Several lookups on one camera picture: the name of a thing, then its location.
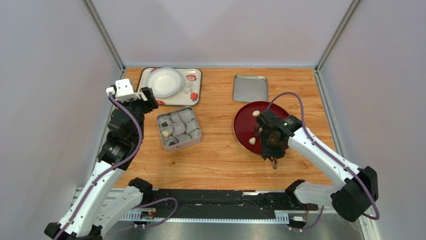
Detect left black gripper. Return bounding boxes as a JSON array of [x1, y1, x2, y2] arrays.
[[108, 87, 158, 142]]

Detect metal tongs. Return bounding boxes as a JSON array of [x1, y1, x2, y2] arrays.
[[269, 157, 278, 170]]

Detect red round plate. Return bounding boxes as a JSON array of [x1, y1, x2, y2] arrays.
[[233, 101, 290, 156]]

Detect white chocolate piece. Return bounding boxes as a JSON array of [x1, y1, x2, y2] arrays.
[[161, 131, 170, 138]]

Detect square chocolate tin box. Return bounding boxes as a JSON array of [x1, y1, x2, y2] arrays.
[[156, 106, 203, 153]]

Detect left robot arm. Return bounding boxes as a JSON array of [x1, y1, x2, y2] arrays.
[[44, 85, 159, 240]]

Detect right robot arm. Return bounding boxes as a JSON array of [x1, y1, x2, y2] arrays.
[[255, 109, 379, 222]]

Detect white heart chocolate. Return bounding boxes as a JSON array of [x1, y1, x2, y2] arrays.
[[249, 137, 256, 145]]

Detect white oval chocolate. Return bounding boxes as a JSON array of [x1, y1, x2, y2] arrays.
[[252, 110, 261, 117]]

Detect white ceramic bowl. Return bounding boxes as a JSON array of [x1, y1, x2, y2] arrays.
[[144, 67, 185, 98]]

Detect strawberry pattern square tray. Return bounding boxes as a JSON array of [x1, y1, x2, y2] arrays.
[[137, 67, 202, 107]]

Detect small clear glass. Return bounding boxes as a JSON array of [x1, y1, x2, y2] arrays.
[[183, 81, 193, 95]]

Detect silver tin lid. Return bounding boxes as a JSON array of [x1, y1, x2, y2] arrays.
[[232, 74, 269, 103]]

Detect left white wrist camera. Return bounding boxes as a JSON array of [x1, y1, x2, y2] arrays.
[[106, 78, 142, 103]]

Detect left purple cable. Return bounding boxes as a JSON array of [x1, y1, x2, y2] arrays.
[[53, 93, 178, 240]]

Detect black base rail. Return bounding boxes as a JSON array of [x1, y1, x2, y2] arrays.
[[133, 189, 320, 229]]

